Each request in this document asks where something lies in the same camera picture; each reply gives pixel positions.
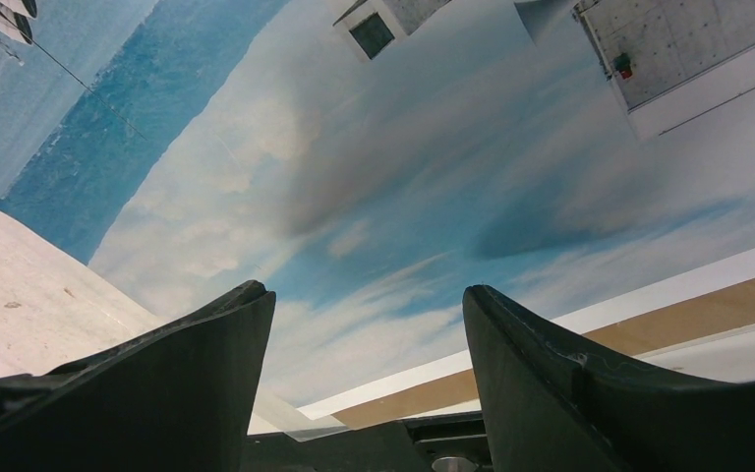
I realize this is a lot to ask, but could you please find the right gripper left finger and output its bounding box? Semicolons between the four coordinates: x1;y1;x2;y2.
0;280;276;471

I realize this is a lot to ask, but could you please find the brown cardboard backing board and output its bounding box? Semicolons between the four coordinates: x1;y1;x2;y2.
331;262;755;430

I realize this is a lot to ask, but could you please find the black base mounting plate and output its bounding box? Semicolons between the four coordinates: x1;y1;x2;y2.
240;411;494;471

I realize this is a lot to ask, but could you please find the sky and building photo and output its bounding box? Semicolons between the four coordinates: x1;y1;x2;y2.
0;1;755;417

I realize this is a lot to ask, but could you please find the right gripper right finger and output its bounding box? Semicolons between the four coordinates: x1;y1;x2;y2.
462;285;755;471

